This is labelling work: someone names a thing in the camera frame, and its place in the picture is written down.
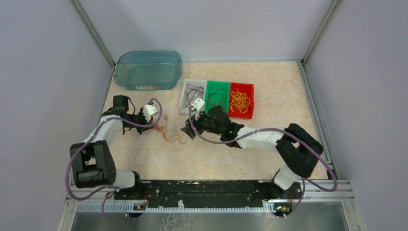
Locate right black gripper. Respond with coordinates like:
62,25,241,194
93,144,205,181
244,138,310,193
181,107,223,139

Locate coloured wire bundle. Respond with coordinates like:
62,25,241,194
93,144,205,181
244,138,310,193
150,115,188,145

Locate purple wires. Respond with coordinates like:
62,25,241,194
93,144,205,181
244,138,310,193
179,84,204,116

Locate yellow wires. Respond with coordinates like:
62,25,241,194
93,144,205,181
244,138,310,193
230,89,252,115

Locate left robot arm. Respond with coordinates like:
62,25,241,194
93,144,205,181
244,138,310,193
67,95,162,199

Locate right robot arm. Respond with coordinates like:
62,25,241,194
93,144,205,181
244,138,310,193
181,106,324,198

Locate white plastic bin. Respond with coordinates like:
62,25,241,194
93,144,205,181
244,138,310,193
179,79,207,116

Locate green plastic bin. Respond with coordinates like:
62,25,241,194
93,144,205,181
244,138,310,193
205,80,230,113

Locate blue transparent plastic tub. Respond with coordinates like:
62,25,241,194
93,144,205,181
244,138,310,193
114,51,183,90

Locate red plastic bin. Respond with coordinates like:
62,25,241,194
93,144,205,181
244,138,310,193
228,82,254,119

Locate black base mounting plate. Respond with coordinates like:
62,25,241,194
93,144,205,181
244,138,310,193
114,180,301,208

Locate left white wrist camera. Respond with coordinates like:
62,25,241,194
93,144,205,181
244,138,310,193
142,104,159,122

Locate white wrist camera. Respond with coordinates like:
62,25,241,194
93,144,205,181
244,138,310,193
190,98,205,120
142,104,159,122

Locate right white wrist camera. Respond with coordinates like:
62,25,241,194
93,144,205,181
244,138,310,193
190,98,205,120

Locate white slotted cable duct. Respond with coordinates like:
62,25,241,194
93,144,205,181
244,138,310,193
77,201,276,213

